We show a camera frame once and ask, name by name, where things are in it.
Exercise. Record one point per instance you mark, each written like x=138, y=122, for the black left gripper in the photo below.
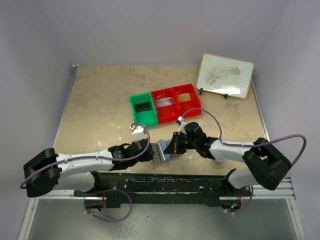
x=147, y=157

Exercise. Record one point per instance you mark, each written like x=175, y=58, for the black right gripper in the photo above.
x=174, y=146

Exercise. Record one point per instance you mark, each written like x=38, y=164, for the grey leather card holder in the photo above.
x=159, y=156

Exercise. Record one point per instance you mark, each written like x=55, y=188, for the red bin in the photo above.
x=168, y=113
x=187, y=88

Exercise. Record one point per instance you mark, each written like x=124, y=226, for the green bin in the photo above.
x=148, y=118

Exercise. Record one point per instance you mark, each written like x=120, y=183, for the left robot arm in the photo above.
x=49, y=171

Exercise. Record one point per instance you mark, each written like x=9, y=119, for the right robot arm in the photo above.
x=265, y=164

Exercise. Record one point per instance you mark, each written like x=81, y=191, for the silver card in bin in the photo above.
x=164, y=102

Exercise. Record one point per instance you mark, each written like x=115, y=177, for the black card in bin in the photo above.
x=142, y=107

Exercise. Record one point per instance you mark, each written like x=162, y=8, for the gold card in bin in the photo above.
x=184, y=97

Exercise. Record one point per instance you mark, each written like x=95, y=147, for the black whiteboard stand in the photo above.
x=201, y=91

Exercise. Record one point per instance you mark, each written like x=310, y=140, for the yellow framed whiteboard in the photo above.
x=225, y=75

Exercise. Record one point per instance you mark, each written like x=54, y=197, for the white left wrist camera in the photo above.
x=138, y=132

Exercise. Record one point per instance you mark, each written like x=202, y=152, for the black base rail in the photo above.
x=164, y=189

